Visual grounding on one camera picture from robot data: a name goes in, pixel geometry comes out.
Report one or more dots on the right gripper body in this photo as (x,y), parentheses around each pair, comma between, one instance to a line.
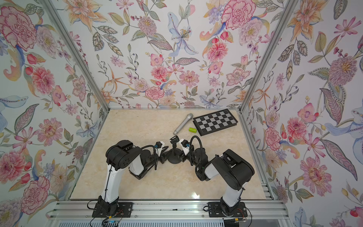
(192,158)

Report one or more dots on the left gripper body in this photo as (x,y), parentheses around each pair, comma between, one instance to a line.
(161,159)

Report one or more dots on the black round stand base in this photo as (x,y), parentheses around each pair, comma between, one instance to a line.
(177,160)

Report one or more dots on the black stand pole with clip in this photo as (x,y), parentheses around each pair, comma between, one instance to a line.
(174,144)

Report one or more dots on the silver microphone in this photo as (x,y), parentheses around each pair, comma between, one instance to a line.
(183,123)

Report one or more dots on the green cylinder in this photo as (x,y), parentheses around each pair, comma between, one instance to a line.
(193,130)

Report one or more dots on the black checkered chess box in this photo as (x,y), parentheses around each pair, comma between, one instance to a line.
(215,121)

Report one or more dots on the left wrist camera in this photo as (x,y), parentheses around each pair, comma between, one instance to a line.
(160,145)

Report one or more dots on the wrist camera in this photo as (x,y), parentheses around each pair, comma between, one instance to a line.
(160,145)
(185,146)

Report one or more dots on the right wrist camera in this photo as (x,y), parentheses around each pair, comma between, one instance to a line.
(185,146)

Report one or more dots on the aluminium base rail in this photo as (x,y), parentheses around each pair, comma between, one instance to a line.
(167,213)

